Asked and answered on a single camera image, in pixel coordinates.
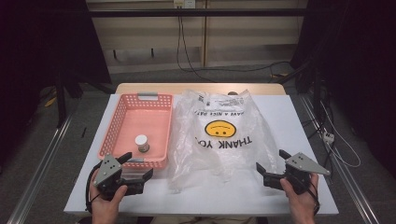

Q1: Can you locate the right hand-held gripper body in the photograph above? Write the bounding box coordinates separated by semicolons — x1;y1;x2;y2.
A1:
263;151;332;196

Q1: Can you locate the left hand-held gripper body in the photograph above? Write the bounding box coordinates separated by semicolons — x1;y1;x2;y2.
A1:
92;153;145;201

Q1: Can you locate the small jar with white lid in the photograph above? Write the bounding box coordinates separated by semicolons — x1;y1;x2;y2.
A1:
134;133;150;154

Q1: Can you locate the pink perforated plastic basket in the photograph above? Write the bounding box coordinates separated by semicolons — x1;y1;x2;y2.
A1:
97;91;175;171

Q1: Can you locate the clear smiley plastic bag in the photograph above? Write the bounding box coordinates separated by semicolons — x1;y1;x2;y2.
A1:
167;89;280;191

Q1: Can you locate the person's left hand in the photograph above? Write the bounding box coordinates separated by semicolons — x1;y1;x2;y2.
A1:
89;178;129;224

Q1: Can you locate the person's right hand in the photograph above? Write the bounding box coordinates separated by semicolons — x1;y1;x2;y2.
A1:
279;173;320;224

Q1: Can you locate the white power strip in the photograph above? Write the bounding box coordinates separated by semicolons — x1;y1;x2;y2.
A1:
322;132;336;145

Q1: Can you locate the black metal stand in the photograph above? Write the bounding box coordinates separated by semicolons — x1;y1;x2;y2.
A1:
53;69;86;129

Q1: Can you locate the yellow floor tape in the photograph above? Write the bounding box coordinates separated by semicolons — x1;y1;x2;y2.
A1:
44;95;58;108

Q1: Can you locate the dark curtain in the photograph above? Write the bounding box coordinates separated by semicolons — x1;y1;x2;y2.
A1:
290;0;396;178
0;0;112;169

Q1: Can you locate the black horizontal bar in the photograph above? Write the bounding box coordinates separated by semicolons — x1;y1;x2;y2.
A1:
87;7;312;19

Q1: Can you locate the left hand-held gripper black cable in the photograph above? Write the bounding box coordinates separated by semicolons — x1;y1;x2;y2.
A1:
85;161;105;215

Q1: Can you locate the hand-held gripper black cable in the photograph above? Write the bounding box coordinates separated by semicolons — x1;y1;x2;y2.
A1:
85;161;105;215
307;173;321;217

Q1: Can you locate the right hand-held gripper black cable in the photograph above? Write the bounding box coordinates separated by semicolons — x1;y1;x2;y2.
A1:
307;173;321;217

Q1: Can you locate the white floor cable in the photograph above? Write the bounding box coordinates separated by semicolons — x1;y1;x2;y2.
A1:
319;101;362;169

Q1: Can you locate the metal floor rail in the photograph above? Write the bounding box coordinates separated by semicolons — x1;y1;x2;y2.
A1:
299;93;381;224
6;113;78;224

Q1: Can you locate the black hanging wall cable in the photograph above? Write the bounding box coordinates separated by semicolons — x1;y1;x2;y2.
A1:
176;15;292;82

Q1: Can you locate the white wall socket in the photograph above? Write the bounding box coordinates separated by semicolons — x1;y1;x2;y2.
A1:
173;0;197;9

